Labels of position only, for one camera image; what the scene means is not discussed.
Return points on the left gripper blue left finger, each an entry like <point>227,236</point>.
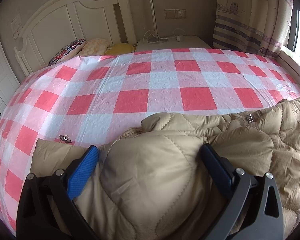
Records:
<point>66,185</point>

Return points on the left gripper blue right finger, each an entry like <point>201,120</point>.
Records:
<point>232,185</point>

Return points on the beige quilted knit-sleeve jacket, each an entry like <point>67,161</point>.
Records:
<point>149,183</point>

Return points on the red white checkered bed cover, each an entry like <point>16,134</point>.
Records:
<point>94,99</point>

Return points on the patterned round cushion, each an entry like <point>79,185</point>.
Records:
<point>68,51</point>

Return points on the beige checkered pillow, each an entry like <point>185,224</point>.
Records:
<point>96,46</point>

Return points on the yellow pillow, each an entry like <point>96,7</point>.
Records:
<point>119,49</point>

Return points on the white bedside table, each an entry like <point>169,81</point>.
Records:
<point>172,43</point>

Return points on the slim metal desk lamp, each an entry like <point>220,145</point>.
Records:
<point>152,36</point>

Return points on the patterned window curtain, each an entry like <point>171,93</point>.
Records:
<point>253,26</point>

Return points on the white wooden headboard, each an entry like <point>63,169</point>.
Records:
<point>59,22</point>

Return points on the wall power socket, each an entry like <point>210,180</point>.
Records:
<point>175,14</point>

